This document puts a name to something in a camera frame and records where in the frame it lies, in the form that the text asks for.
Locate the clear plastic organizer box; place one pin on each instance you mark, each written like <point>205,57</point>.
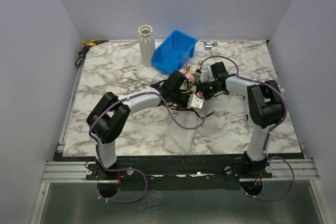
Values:
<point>246,117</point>

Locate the white ribbed ceramic vase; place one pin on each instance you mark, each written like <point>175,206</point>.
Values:
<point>147,44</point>

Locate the blue plastic bin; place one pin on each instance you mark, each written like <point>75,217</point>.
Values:
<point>174,52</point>

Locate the aluminium frame rail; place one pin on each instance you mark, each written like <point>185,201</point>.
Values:
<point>65,172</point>

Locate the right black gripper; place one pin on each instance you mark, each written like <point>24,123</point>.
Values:
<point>202,87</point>

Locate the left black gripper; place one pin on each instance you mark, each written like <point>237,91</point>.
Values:
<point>184,108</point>

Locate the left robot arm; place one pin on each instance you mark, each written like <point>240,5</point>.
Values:
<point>106,121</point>

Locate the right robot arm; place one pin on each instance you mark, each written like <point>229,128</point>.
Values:
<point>266,109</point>

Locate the yellow handled pliers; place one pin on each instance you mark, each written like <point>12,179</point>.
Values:
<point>92,43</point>

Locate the flower bouquet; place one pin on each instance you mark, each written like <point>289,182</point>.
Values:
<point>178,140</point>

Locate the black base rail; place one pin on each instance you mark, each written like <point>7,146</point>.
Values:
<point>190,172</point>

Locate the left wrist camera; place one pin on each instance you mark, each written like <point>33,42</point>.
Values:
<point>196,101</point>

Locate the small white cylinder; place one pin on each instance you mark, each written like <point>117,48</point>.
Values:
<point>215,51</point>

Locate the brown ribbon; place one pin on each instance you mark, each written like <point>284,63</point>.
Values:
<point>203,116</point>

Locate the metal bracket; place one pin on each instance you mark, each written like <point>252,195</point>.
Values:
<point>209,45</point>

